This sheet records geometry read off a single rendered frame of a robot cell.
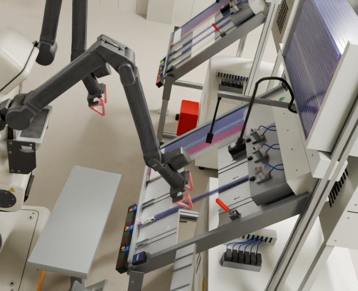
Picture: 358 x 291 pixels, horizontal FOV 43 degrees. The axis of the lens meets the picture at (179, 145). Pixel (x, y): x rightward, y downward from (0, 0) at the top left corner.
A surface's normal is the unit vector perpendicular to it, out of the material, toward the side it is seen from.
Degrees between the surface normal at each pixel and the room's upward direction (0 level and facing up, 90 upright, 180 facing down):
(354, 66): 90
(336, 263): 0
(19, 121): 91
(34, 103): 80
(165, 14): 90
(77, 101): 0
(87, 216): 0
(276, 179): 43
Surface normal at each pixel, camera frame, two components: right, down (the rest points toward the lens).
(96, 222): 0.16, -0.78
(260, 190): -0.56, -0.68
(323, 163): -0.06, 0.60
